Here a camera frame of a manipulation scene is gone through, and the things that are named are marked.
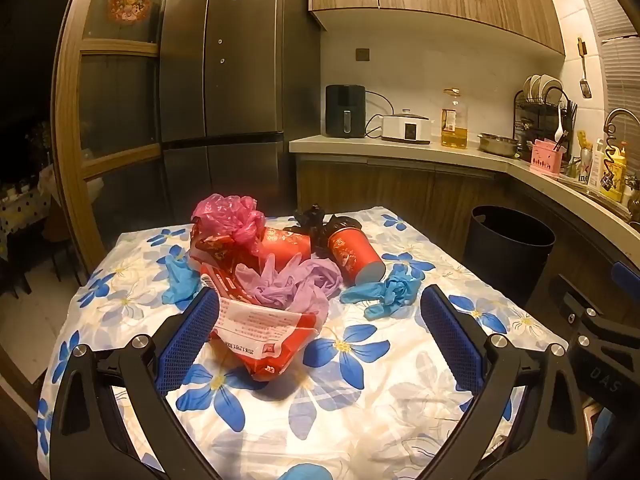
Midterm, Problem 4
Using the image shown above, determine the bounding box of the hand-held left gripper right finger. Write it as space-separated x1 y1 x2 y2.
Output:
415 284 596 480

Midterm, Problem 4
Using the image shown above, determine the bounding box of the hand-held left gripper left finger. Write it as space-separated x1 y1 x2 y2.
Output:
49 287 223 480

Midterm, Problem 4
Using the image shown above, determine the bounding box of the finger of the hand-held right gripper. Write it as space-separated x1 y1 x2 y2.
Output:
548 273 608 331
611 260 640 311

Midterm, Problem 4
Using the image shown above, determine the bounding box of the blue disposable glove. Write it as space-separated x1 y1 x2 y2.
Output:
165 255 203 306
340 265 423 321

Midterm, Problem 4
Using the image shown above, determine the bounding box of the black trash bin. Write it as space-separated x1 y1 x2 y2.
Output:
464 205 557 311

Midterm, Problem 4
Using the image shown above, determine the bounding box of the red white plastic packet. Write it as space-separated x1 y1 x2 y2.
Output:
200 262 326 382

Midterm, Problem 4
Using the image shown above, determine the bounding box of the red printed packet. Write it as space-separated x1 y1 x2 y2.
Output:
191 222 266 273

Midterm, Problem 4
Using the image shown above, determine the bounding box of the pink plastic bag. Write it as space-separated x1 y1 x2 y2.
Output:
191 193 267 261

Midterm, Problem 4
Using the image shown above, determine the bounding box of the purple disposable glove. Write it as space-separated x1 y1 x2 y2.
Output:
234 255 343 311

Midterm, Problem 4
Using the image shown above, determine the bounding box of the black plastic bag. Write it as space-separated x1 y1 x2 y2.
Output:
292 204 363 253

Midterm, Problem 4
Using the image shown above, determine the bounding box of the person's right hand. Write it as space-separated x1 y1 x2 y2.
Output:
594 404 623 467

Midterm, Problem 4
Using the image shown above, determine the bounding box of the blue floral tablecloth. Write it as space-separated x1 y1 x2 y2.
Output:
37 205 571 480

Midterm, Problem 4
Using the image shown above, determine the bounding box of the yellow detergent bottle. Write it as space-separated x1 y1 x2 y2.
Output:
600 142 628 203

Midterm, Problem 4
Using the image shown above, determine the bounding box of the white plastic bottle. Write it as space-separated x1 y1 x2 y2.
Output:
587 139 603 188

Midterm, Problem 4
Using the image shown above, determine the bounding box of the pink utensil holder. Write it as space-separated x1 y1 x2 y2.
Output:
530 139 563 177

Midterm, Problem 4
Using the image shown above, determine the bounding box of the wooden base cabinet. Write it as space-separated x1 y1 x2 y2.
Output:
295 154 621 311

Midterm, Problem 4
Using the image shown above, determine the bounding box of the steel faucet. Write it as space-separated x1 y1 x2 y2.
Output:
604 108 640 151

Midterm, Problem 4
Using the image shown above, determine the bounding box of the steel basin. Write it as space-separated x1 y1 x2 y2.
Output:
477 132 521 157

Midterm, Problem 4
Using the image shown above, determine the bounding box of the black dish rack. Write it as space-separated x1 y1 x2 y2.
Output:
512 74 576 161

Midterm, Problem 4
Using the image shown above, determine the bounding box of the hanging metal spatula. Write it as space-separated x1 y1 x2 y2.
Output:
577 37 592 98

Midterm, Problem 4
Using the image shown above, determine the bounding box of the cooking oil bottle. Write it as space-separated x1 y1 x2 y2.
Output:
441 88 469 150

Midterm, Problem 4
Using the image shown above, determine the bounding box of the dotted tablecloth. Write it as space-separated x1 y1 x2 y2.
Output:
0 180 56 261

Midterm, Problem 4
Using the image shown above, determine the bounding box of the wooden glass door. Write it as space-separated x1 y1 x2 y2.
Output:
52 0 173 271

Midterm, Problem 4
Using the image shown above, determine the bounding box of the white slow cooker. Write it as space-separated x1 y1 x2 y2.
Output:
380 108 432 145

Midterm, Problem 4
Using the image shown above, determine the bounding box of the black air fryer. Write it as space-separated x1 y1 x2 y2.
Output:
325 85 366 138

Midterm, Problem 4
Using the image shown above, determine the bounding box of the grey refrigerator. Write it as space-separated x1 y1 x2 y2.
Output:
159 0 321 226

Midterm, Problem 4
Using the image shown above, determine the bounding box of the window blind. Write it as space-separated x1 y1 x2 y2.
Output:
575 0 640 126

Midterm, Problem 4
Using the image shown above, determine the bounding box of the colourful round door sticker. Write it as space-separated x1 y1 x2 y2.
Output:
107 0 153 23

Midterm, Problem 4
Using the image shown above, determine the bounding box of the black spiral wire hook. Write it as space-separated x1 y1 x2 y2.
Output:
601 130 619 192

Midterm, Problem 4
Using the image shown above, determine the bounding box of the black power cable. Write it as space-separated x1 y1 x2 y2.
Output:
364 91 401 138

